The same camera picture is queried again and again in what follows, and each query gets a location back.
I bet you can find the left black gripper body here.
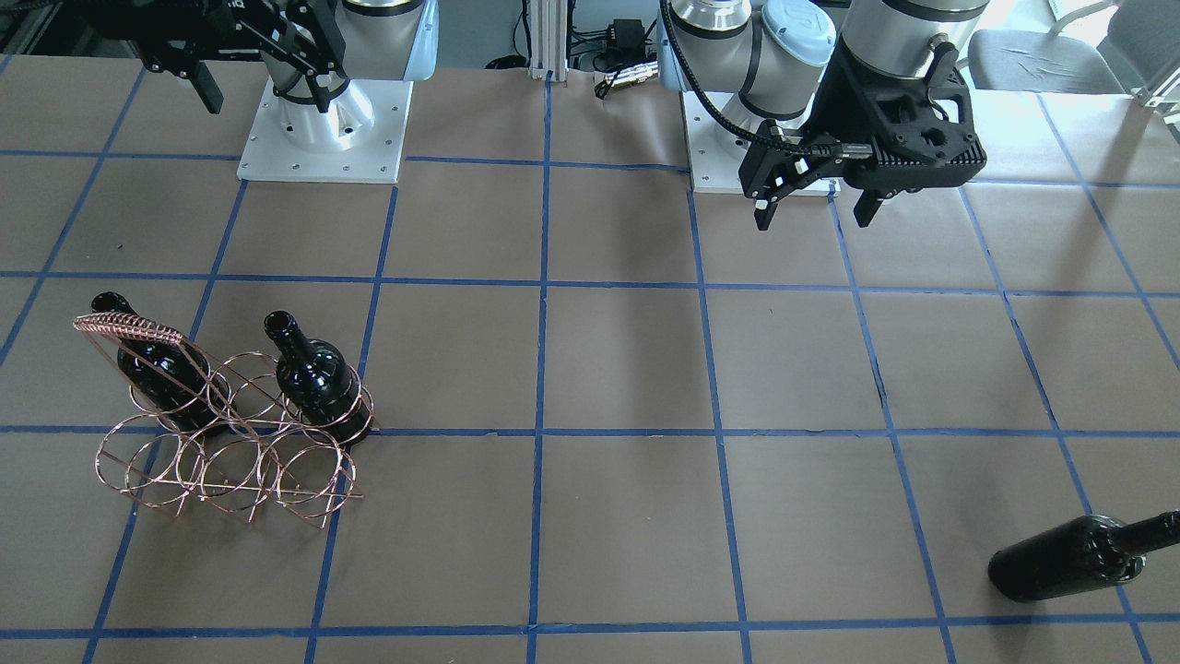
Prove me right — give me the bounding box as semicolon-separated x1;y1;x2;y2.
738;41;986;198

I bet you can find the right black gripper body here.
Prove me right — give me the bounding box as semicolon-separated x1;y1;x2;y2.
83;1;346;111

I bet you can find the dark green wine bottle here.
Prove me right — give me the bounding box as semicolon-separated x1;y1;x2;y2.
986;509;1179;601

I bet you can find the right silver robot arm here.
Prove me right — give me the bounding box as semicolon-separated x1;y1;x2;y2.
77;1;439;155

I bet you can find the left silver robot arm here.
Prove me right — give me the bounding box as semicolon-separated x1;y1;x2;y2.
657;1;986;230

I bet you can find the dark bottle in basket corner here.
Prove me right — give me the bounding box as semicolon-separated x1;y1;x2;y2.
114;338;229;436

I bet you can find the dark bottle in basket end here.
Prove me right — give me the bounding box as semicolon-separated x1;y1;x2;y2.
263;310;372;445

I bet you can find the black power adapter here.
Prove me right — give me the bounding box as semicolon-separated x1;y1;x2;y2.
607;18;645;58

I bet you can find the grey office chair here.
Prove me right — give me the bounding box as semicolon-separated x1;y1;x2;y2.
963;1;1179;129

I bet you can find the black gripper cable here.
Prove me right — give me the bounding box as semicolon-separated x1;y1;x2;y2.
658;0;872;158

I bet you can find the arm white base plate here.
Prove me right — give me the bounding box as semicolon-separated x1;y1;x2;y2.
236;80;414;184
680;90;843;197

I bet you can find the aluminium frame post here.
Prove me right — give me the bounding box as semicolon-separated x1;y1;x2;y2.
523;0;572;85

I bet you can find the copper wire wine basket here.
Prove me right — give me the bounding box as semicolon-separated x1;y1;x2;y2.
73;314;375;528

